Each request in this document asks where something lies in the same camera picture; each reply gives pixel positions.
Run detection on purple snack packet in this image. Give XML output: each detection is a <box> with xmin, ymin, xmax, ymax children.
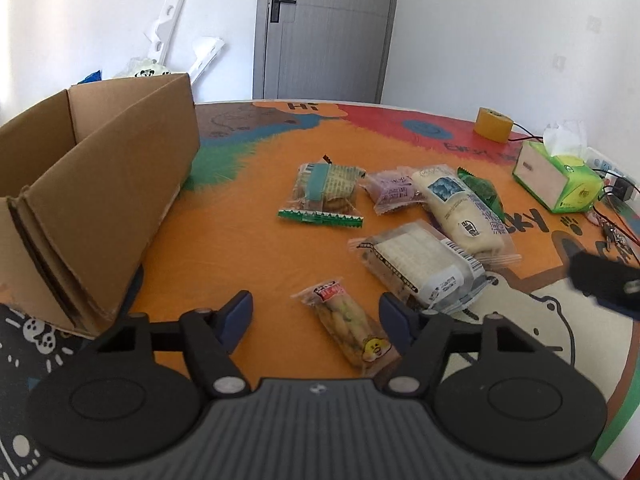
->
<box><xmin>360</xmin><ymin>166</ymin><xmax>427</xmax><ymax>216</ymax></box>

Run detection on black cable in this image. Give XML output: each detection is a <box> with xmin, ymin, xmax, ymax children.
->
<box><xmin>594</xmin><ymin>184</ymin><xmax>640</xmax><ymax>247</ymax></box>

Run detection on bunch of keys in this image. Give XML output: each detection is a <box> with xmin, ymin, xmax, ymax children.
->
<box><xmin>591</xmin><ymin>209</ymin><xmax>632</xmax><ymax>248</ymax></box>

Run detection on brown cardboard box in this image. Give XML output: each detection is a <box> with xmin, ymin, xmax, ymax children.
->
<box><xmin>0</xmin><ymin>73</ymin><xmax>201</xmax><ymax>339</ymax></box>

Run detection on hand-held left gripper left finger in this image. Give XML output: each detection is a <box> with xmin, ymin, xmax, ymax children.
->
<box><xmin>85</xmin><ymin>290</ymin><xmax>253</xmax><ymax>400</ymax></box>

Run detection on green tissue box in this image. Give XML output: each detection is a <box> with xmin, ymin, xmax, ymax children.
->
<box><xmin>512</xmin><ymin>120</ymin><xmax>605</xmax><ymax>214</ymax></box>

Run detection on colourful cartoon table mat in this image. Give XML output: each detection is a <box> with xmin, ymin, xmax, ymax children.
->
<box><xmin>0</xmin><ymin>99</ymin><xmax>640</xmax><ymax>480</ymax></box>

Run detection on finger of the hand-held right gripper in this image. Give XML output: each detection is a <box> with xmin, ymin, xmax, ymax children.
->
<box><xmin>567</xmin><ymin>251</ymin><xmax>640</xmax><ymax>319</ymax></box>

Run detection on black door handle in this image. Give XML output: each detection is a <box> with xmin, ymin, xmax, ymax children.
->
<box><xmin>269</xmin><ymin>0</ymin><xmax>297</xmax><ymax>24</ymax></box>

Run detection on white power strip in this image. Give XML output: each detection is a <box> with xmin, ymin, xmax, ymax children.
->
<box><xmin>584</xmin><ymin>147</ymin><xmax>637</xmax><ymax>187</ymax></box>

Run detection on chicken feet snack packet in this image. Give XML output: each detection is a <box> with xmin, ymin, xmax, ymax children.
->
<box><xmin>292</xmin><ymin>277</ymin><xmax>402</xmax><ymax>377</ymax></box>

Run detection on dark green snack packet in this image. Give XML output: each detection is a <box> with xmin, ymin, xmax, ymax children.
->
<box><xmin>457</xmin><ymin>167</ymin><xmax>507</xmax><ymax>222</ymax></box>

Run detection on black charger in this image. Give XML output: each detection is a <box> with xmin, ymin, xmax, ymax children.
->
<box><xmin>607</xmin><ymin>175</ymin><xmax>637</xmax><ymax>202</ymax></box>

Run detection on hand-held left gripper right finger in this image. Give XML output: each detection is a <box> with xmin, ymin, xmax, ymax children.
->
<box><xmin>379</xmin><ymin>292</ymin><xmax>543</xmax><ymax>395</ymax></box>

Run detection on green biscuit packet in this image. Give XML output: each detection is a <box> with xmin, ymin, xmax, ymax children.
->
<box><xmin>277</xmin><ymin>162</ymin><xmax>365</xmax><ymax>229</ymax></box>

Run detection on grey door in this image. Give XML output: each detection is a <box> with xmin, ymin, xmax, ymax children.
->
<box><xmin>252</xmin><ymin>0</ymin><xmax>404</xmax><ymax>104</ymax></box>

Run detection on short white foam piece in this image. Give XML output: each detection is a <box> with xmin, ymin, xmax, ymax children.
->
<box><xmin>189</xmin><ymin>36</ymin><xmax>225</xmax><ymax>87</ymax></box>

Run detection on long white bread packet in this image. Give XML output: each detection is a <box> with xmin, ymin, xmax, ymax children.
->
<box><xmin>411</xmin><ymin>164</ymin><xmax>522</xmax><ymax>267</ymax></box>

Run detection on clear white cake packet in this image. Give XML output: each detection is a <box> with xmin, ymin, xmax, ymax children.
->
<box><xmin>348</xmin><ymin>220</ymin><xmax>488</xmax><ymax>315</ymax></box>

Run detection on yellow tape roll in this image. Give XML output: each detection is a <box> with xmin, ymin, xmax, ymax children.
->
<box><xmin>473</xmin><ymin>107</ymin><xmax>512</xmax><ymax>142</ymax></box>

